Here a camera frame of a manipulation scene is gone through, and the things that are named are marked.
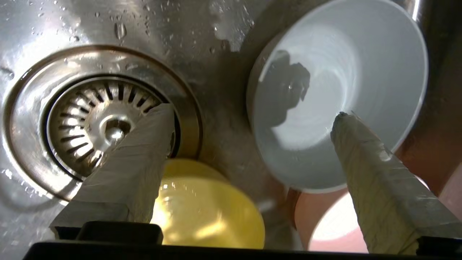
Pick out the gray bowl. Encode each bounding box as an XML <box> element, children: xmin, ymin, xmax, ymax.
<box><xmin>246</xmin><ymin>0</ymin><xmax>429</xmax><ymax>194</ymax></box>

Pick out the stainless steel sink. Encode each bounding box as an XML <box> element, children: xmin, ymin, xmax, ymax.
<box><xmin>0</xmin><ymin>0</ymin><xmax>462</xmax><ymax>253</ymax></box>

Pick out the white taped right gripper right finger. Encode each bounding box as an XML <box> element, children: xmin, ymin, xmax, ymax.
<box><xmin>330</xmin><ymin>111</ymin><xmax>462</xmax><ymax>256</ymax></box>

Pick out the yellow bowl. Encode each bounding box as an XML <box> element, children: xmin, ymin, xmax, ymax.
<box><xmin>150</xmin><ymin>158</ymin><xmax>266</xmax><ymax>250</ymax></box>

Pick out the metal sink drain strainer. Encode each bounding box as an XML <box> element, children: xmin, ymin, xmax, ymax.
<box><xmin>2</xmin><ymin>44</ymin><xmax>203</xmax><ymax>203</ymax></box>

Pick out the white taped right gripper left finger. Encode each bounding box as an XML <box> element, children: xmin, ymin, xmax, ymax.
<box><xmin>49</xmin><ymin>103</ymin><xmax>177</xmax><ymax>239</ymax></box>

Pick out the pink bowl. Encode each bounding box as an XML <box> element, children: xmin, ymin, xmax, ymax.
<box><xmin>293</xmin><ymin>173</ymin><xmax>462</xmax><ymax>253</ymax></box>

